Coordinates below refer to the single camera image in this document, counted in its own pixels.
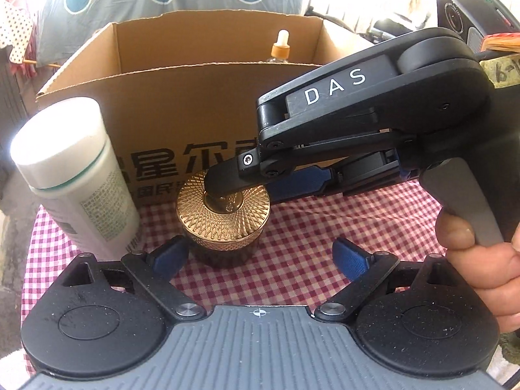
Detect gold lidded jar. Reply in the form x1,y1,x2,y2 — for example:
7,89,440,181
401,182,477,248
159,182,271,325
176,171,271,268

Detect green dropper bottle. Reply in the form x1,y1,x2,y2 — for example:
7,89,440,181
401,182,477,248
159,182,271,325
267,29,290,63

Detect white plastic bottle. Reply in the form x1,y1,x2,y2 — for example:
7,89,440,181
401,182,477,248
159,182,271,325
10,97,143,261

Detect person's right hand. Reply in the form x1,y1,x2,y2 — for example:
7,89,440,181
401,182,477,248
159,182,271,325
435,209,520,333

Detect pink checkered tablecloth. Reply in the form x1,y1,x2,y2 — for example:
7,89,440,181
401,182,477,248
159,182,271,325
21,180,444,324

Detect brown cardboard box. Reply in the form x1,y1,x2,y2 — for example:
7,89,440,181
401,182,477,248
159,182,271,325
36,10,369,206

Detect polka dot cloth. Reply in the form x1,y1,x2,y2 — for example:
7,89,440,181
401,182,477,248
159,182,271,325
1,0,36,65

